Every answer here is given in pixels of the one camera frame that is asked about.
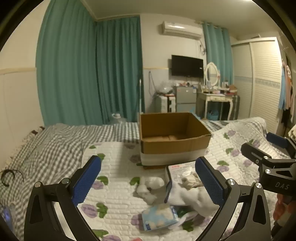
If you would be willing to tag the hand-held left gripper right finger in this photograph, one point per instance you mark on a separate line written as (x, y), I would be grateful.
(210, 183)

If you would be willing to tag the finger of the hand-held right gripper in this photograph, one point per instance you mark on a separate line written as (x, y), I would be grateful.
(251, 150)
(277, 139)

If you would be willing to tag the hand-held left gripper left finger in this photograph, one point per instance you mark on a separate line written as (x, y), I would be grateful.
(87, 179)

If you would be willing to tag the beige sock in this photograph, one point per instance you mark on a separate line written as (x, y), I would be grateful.
(192, 181)

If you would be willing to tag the white sock with blue toe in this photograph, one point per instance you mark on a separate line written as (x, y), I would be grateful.
(185, 197)

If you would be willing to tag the white packet with red label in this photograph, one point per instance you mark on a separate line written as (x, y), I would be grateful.
(179, 172)

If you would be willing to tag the brown cardboard box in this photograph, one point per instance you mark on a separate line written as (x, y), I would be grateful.
(161, 148)

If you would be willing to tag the white sock bundle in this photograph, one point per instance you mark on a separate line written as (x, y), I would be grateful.
(150, 183)

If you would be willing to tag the blue tissue packet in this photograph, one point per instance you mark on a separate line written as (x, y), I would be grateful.
(159, 217)

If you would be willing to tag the person's right forearm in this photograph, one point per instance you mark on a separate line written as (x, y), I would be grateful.
(281, 206)

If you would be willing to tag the white floral quilt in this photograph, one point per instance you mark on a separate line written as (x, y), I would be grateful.
(120, 162)

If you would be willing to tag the grey gingham bed sheet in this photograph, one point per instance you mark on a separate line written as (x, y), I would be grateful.
(57, 148)

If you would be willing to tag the teal basket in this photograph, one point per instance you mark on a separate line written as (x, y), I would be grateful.
(212, 115)

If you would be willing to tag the hanging clothes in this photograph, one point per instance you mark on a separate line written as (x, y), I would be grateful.
(288, 88)

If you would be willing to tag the white louvred wardrobe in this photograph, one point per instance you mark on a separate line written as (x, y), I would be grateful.
(263, 78)

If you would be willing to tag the white dressing table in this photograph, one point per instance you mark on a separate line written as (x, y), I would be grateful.
(216, 98)

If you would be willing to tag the row of cosmetic bottles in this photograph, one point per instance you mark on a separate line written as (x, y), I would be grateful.
(227, 89)

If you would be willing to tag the large clear water bottle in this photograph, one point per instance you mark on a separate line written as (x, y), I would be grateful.
(118, 119)

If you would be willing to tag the black hair band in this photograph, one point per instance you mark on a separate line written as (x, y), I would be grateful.
(4, 176)

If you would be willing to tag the grey mini fridge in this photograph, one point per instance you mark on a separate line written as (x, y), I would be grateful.
(185, 98)

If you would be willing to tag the white oval mirror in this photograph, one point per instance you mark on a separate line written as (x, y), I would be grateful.
(211, 73)

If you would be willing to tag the white low cabinet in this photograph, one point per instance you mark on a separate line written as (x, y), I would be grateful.
(164, 104)

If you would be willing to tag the white pole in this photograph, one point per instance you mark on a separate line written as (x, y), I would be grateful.
(140, 97)

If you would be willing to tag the narrow teal curtain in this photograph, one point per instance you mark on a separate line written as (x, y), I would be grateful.
(217, 53)

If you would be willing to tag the clear plastic bag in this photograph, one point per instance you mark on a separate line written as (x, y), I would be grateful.
(164, 88)

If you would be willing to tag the wide teal curtain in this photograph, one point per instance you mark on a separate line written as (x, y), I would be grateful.
(64, 69)

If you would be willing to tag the teal corner curtain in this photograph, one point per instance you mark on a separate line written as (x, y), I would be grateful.
(119, 69)

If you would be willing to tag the white air conditioner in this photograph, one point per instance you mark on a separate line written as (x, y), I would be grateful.
(180, 29)

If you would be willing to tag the black wall television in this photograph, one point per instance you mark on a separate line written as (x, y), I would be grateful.
(186, 66)

